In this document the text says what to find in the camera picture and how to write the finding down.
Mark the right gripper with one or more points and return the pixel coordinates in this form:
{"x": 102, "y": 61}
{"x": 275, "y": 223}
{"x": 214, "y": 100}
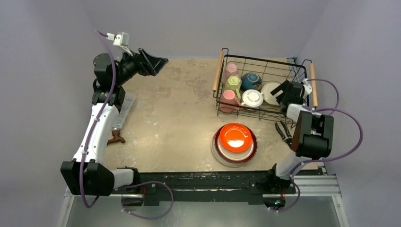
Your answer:
{"x": 284, "y": 91}

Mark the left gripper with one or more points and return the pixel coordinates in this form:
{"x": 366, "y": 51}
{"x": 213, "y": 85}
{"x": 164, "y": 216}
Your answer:
{"x": 144, "y": 65}

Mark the cream painted plate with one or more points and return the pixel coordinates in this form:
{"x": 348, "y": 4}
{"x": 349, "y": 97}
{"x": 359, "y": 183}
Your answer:
{"x": 266, "y": 92}

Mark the white handled cup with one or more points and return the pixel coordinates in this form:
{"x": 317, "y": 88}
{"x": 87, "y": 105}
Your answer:
{"x": 252, "y": 98}

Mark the dark blue bowl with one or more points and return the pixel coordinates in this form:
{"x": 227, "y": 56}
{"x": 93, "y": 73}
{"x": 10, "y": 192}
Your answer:
{"x": 251, "y": 80}

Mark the green faceted mug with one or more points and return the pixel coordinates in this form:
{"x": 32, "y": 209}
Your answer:
{"x": 234, "y": 83}

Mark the light pink faceted mug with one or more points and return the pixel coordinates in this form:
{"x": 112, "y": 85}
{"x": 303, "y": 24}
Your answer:
{"x": 229, "y": 70}

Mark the salmon pink mug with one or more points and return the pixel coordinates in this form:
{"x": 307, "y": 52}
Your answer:
{"x": 229, "y": 102}

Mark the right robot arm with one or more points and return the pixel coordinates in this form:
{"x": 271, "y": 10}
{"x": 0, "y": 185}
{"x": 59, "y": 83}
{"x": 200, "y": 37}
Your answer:
{"x": 312, "y": 138}

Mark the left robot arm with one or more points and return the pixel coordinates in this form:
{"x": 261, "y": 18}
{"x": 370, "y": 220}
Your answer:
{"x": 85, "y": 173}

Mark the black pliers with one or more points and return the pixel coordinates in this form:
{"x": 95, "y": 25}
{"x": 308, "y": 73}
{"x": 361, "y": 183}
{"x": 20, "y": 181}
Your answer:
{"x": 284, "y": 132}

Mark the orange small plate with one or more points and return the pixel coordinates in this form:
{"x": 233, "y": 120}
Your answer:
{"x": 235, "y": 137}

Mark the clear plastic organizer box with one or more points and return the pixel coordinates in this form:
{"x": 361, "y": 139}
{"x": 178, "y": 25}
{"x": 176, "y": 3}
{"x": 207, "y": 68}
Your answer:
{"x": 128, "y": 102}

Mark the brown faucet tap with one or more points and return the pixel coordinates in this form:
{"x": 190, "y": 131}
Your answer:
{"x": 116, "y": 137}

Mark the red rimmed plate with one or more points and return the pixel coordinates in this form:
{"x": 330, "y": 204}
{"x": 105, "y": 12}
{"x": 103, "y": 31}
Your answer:
{"x": 234, "y": 144}

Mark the black wire dish rack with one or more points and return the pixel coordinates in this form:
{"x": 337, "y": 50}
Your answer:
{"x": 269, "y": 70}

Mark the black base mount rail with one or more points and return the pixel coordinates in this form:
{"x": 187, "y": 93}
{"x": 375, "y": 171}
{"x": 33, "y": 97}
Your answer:
{"x": 251, "y": 187}

